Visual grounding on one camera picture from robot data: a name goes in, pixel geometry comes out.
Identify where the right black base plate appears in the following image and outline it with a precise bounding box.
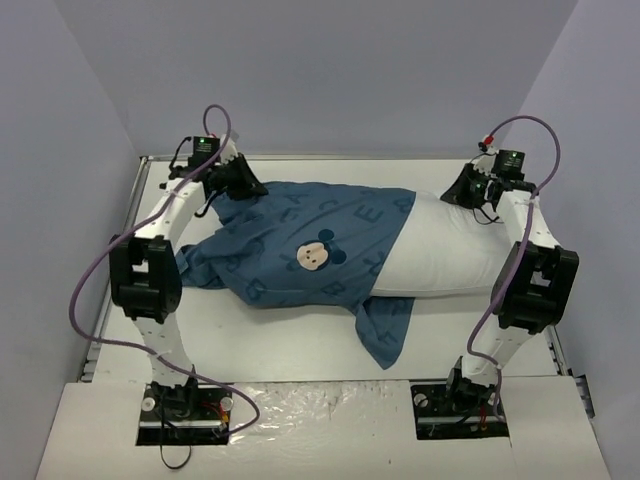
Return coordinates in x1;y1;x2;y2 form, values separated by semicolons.
410;382;510;441

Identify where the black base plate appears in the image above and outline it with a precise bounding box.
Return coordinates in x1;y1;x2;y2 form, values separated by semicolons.
410;382;510;441
136;382;234;446

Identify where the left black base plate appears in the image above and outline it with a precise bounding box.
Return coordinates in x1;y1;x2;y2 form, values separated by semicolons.
136;382;234;446

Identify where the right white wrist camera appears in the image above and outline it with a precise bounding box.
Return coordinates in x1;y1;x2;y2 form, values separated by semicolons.
477;132;499;162

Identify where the white pillow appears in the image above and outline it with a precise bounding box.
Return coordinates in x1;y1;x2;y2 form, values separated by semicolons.
372;192;513;298

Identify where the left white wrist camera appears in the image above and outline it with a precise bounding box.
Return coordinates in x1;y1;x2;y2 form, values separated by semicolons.
207;130;239;164

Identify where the aluminium table edge rail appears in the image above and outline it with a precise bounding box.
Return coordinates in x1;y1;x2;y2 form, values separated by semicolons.
82;155;151;384

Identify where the thin black cable loop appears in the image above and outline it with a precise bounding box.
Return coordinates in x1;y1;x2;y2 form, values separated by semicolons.
159;424;194;471

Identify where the blue cartoon print pillowcase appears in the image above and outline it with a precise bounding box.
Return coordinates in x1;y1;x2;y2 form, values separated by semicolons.
175;181;416;369

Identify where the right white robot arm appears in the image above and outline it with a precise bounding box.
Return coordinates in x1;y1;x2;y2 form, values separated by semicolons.
441;149;579;413

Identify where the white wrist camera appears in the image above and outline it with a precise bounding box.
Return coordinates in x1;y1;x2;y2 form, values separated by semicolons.
207;130;239;164
477;132;499;162

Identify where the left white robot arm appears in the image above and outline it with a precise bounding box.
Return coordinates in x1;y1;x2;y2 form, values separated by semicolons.
109;134;267;418

